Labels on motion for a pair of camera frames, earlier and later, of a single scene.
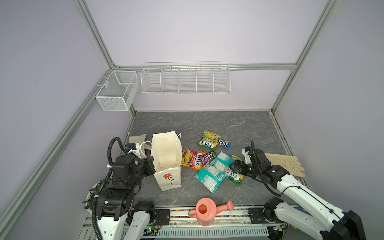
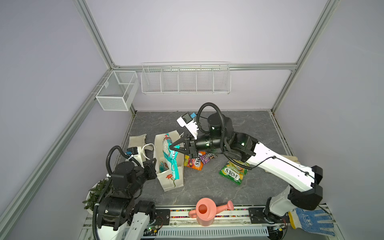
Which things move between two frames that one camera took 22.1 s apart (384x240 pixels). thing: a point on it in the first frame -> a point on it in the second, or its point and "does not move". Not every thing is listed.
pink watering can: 206,210 does not move
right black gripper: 242,164 -> 192,149
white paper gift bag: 166,160 does not move
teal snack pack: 210,178 -> 171,155
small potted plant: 94,190 does not move
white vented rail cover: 210,231 does not move
